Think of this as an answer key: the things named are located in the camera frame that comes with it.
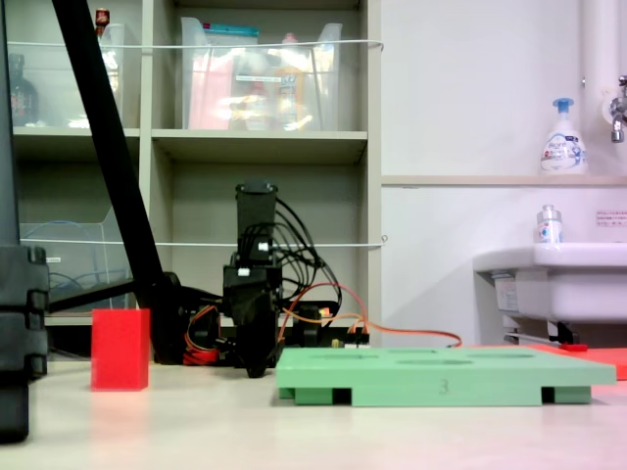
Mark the green shape sorting board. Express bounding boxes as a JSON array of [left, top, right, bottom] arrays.
[[274, 346, 617, 408]]

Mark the dark glass bottle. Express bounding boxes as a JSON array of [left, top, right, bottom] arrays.
[[7, 53, 41, 128]]

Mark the small clear sanitizer bottle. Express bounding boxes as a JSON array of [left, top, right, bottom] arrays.
[[534, 204, 565, 245]]

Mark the orange wire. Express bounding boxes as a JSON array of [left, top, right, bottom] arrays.
[[276, 282, 464, 350]]

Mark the white sink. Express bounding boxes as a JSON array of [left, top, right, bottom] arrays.
[[471, 241, 627, 345]]

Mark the clear file holder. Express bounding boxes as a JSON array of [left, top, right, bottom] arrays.
[[19, 205, 137, 301]]

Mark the bottle with orange label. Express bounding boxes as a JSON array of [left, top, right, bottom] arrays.
[[273, 32, 309, 131]]

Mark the large clear storage bin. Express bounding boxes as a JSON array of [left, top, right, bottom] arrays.
[[179, 16, 345, 133]]

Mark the red square block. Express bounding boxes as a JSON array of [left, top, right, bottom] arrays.
[[90, 307, 152, 392]]

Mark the beige shelf unit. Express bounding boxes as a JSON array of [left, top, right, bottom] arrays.
[[0, 0, 384, 344]]

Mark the red wire bundle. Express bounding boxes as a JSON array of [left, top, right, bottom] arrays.
[[182, 305, 222, 366]]

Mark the circuit board with wires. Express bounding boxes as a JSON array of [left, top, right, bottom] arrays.
[[330, 324, 372, 351]]

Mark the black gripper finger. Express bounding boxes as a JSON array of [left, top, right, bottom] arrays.
[[258, 295, 285, 378], [229, 299, 262, 379]]

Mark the bottle with brown cap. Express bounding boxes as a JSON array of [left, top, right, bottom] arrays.
[[94, 7, 122, 94]]

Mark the white pump soap bottle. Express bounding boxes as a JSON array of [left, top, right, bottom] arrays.
[[538, 97, 590, 176]]

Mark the metal faucet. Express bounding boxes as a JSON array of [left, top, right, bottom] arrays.
[[605, 74, 627, 145]]

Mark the black cable bundle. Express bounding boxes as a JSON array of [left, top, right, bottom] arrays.
[[244, 195, 344, 322]]

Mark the small clear storage bin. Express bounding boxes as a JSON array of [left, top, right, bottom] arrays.
[[6, 22, 129, 130]]

